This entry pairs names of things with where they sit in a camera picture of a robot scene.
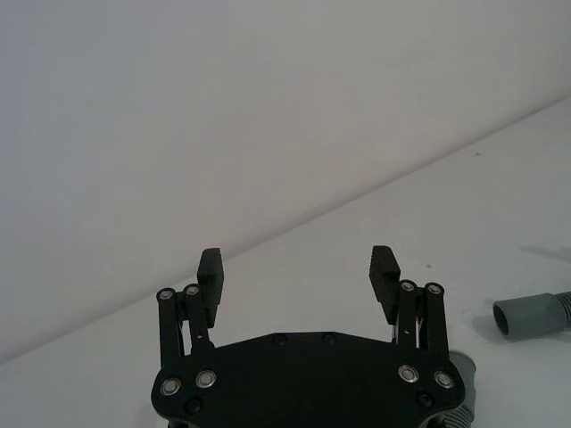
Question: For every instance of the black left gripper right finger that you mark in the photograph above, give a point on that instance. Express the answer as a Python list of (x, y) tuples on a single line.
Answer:
[(383, 281)]

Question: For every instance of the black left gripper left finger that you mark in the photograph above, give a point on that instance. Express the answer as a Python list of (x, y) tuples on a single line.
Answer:
[(213, 285)]

